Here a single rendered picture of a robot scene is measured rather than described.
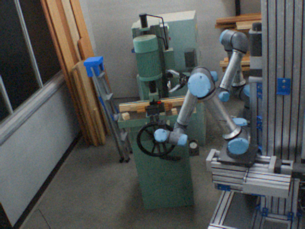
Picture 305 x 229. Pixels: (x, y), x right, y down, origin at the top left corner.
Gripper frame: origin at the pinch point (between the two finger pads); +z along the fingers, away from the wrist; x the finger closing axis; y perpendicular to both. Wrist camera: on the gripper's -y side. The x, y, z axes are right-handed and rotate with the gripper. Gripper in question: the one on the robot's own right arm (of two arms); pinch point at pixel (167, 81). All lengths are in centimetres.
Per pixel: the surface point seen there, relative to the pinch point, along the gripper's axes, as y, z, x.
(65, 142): -128, 129, 64
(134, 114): -17.2, 28.7, 23.7
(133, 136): -12, 31, 40
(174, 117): -8.3, -2.4, 27.9
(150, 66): -4.2, 11.4, -12.0
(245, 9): -216, -108, -73
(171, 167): -22, 4, 71
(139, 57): -4.2, 18.6, -19.1
